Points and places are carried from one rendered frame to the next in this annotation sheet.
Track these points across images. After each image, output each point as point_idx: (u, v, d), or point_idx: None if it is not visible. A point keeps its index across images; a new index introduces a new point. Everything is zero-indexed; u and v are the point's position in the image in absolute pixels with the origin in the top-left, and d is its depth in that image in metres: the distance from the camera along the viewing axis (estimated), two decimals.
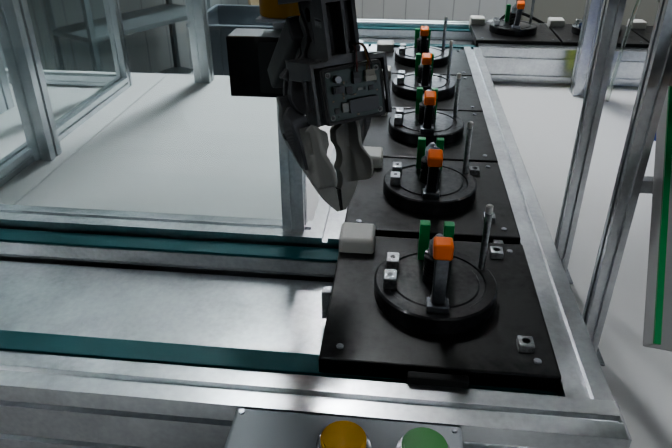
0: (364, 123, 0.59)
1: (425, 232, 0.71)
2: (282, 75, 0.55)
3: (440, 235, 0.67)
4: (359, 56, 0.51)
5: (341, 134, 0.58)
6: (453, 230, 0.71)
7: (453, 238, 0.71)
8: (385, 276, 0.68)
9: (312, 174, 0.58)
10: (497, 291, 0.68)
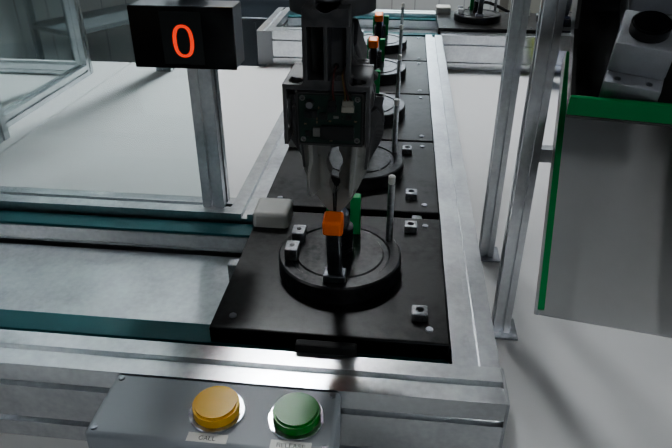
0: (374, 137, 0.56)
1: None
2: None
3: None
4: (338, 86, 0.48)
5: None
6: (359, 202, 0.70)
7: (360, 210, 0.71)
8: (287, 247, 0.67)
9: None
10: (400, 262, 0.68)
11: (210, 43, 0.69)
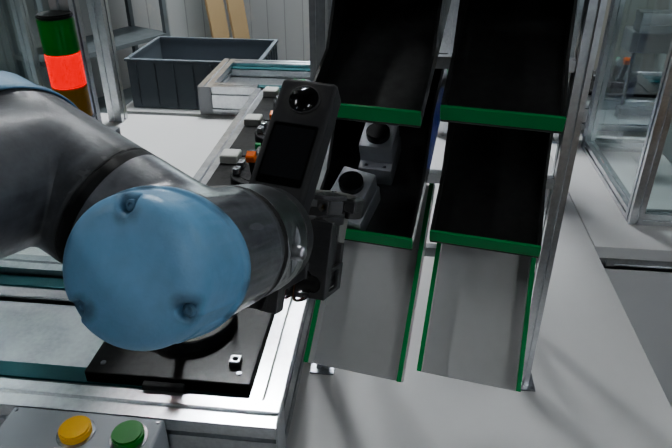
0: None
1: None
2: None
3: None
4: (293, 294, 0.48)
5: None
6: None
7: None
8: None
9: None
10: (232, 321, 0.93)
11: None
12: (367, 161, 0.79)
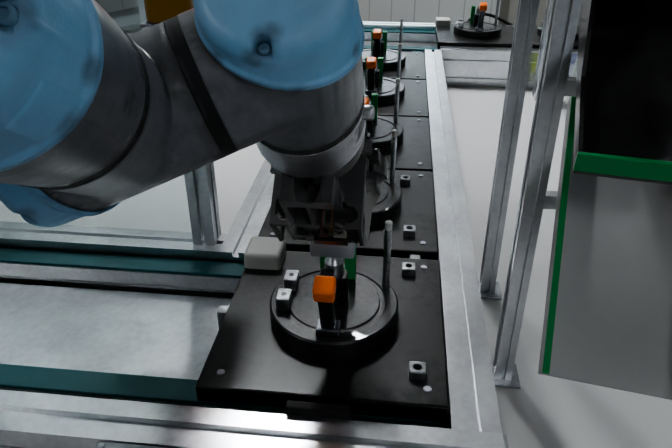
0: (379, 179, 0.53)
1: None
2: None
3: None
4: (328, 227, 0.45)
5: None
6: (354, 247, 0.67)
7: (355, 255, 0.68)
8: (278, 296, 0.64)
9: None
10: (397, 312, 0.64)
11: None
12: None
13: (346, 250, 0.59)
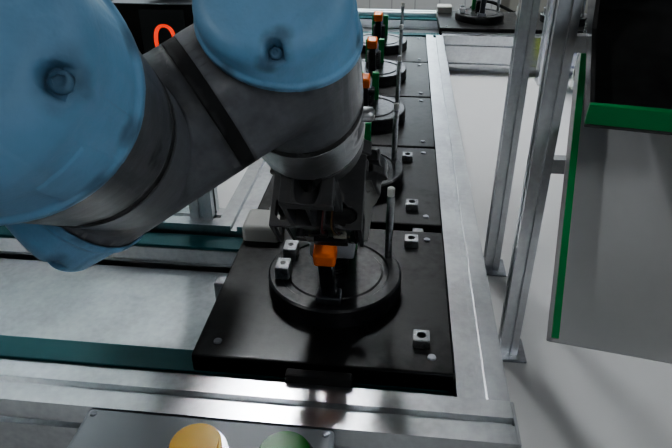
0: (379, 179, 0.53)
1: None
2: None
3: None
4: (328, 228, 0.45)
5: None
6: None
7: None
8: (277, 265, 0.62)
9: None
10: (399, 282, 0.62)
11: None
12: None
13: (346, 250, 0.59)
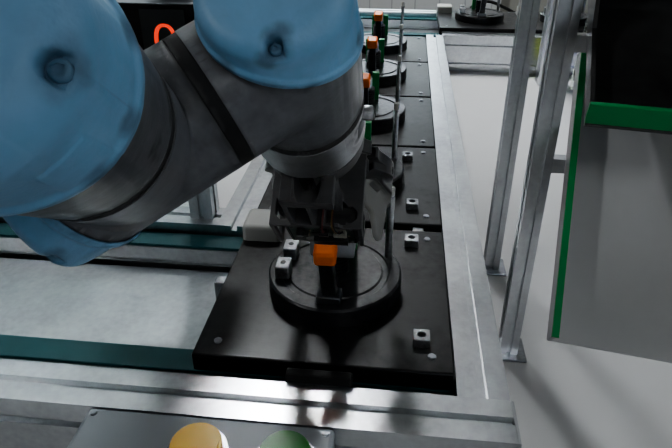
0: (385, 177, 0.53)
1: None
2: None
3: None
4: (328, 227, 0.45)
5: None
6: None
7: None
8: (277, 264, 0.62)
9: None
10: (400, 281, 0.62)
11: None
12: None
13: (346, 249, 0.59)
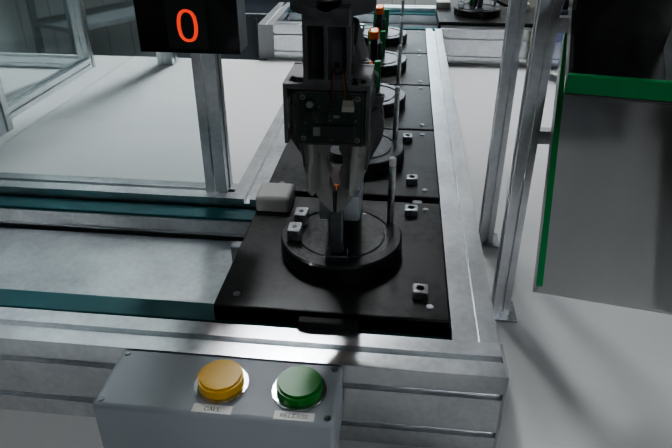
0: (374, 137, 0.56)
1: None
2: None
3: None
4: (338, 85, 0.48)
5: None
6: None
7: None
8: (289, 228, 0.68)
9: None
10: (400, 243, 0.69)
11: (214, 28, 0.70)
12: None
13: (352, 213, 0.65)
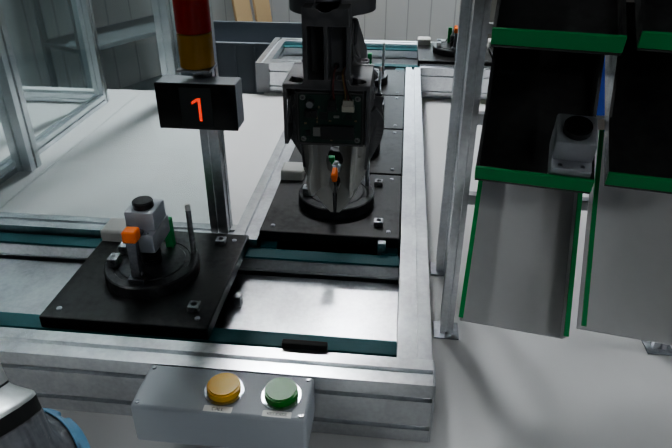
0: (374, 137, 0.56)
1: None
2: None
3: None
4: (338, 85, 0.48)
5: None
6: (169, 223, 0.93)
7: (170, 229, 0.94)
8: (108, 257, 0.90)
9: None
10: (193, 269, 0.91)
11: (218, 111, 0.89)
12: (560, 160, 0.69)
13: (149, 247, 0.87)
